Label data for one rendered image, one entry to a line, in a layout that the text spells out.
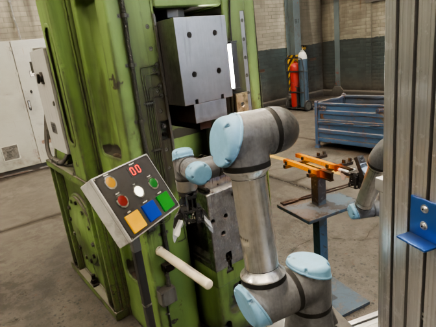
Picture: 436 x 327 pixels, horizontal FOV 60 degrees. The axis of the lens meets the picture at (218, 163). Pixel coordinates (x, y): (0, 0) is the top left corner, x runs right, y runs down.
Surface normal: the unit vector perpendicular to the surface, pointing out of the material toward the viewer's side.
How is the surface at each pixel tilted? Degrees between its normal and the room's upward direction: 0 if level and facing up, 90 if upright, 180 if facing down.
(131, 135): 90
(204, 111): 90
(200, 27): 90
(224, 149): 83
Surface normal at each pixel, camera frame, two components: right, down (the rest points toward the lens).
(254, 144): 0.38, 0.15
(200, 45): 0.61, 0.16
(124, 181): 0.71, -0.44
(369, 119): -0.76, 0.25
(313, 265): 0.00, -0.97
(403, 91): -0.94, 0.19
